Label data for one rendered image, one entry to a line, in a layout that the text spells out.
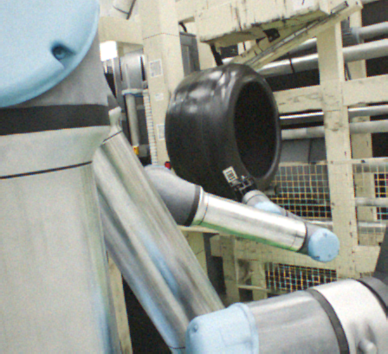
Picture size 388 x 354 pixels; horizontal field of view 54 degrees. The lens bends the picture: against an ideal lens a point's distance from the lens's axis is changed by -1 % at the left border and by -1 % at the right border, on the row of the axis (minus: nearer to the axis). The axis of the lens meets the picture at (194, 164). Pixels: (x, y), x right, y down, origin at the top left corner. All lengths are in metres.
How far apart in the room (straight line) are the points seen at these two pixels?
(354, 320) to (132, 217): 0.20
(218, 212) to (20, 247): 0.65
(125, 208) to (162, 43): 1.48
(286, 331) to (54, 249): 0.17
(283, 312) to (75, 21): 0.24
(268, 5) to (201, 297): 1.56
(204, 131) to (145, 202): 1.05
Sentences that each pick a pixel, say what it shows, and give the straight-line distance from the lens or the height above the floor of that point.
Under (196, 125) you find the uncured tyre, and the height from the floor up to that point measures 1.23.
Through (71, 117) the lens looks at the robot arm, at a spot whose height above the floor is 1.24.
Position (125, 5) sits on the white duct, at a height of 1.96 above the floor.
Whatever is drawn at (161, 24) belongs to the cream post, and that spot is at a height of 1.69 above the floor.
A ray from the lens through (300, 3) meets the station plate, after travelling 1.78.
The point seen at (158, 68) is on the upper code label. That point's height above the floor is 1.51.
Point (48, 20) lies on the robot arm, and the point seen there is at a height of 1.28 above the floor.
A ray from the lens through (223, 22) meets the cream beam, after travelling 1.94.
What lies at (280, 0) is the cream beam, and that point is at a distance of 1.82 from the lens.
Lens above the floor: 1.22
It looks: 5 degrees down
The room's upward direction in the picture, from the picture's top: 7 degrees counter-clockwise
